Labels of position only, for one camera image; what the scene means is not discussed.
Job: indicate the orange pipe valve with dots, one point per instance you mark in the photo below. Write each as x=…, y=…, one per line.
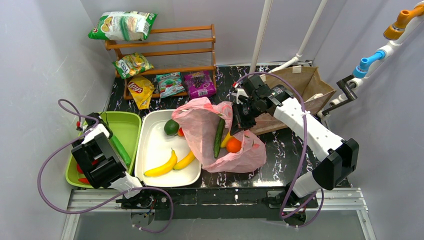
x=395, y=30

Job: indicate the green plastic bin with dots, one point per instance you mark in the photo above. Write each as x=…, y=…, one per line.
x=127, y=127

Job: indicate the green yellow snack bag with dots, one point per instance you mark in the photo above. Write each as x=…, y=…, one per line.
x=131, y=65

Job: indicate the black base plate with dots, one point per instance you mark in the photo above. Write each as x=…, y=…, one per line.
x=210, y=202

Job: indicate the pink plastic grocery bag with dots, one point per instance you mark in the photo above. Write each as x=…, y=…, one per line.
x=199, y=120

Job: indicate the black pipe clamp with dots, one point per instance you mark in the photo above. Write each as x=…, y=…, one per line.
x=347, y=89

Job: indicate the wooden shelf rack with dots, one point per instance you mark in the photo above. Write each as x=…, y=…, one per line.
x=179, y=49

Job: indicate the purple grape candy packet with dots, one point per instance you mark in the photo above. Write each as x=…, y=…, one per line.
x=199, y=84

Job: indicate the red bell pepper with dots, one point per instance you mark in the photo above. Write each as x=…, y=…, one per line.
x=84, y=180

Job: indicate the blue pipe valve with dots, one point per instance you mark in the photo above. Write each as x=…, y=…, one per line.
x=362, y=69

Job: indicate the teal candy packet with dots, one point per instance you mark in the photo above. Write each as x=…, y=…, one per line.
x=169, y=84

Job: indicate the green avocado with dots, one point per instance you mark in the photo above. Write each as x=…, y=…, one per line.
x=171, y=127

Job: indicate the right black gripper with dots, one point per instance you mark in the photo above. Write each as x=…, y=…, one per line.
x=241, y=116

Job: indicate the orange fruit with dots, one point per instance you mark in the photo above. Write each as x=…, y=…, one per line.
x=233, y=145

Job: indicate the white PVC pipe frame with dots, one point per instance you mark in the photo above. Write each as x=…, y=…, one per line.
x=332, y=35

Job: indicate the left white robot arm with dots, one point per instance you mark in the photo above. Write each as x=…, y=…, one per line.
x=104, y=156

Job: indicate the green white chips bag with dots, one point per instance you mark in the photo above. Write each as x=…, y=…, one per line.
x=123, y=26

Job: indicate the brown burlap tote bag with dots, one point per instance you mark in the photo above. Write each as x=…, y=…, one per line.
x=307, y=82

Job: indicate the white rectangular tray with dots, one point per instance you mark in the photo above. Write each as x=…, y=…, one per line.
x=155, y=149

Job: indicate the yellow banana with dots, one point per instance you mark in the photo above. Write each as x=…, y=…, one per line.
x=226, y=139
x=165, y=168
x=185, y=161

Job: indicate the yellow Lays chips bag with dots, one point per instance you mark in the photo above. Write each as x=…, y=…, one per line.
x=141, y=89

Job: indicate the long green cucumber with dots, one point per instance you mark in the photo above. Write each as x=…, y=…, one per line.
x=218, y=138

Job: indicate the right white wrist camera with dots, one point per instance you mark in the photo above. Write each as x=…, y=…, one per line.
x=240, y=96

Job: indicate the red strawberry toy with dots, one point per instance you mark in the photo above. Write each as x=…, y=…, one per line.
x=180, y=132

